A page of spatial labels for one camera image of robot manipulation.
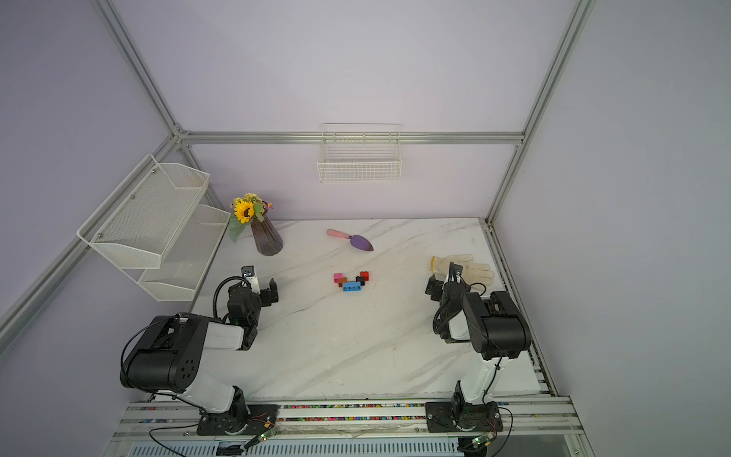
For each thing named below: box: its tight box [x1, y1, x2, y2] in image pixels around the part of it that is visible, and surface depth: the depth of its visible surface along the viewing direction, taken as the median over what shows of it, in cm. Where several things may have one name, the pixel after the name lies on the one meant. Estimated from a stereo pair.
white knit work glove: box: [430, 253, 494, 291], surface depth 106 cm
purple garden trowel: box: [326, 228, 375, 252], surface depth 116 cm
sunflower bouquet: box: [228, 192, 275, 243], surface depth 92 cm
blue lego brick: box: [342, 280, 363, 293], surface depth 100 cm
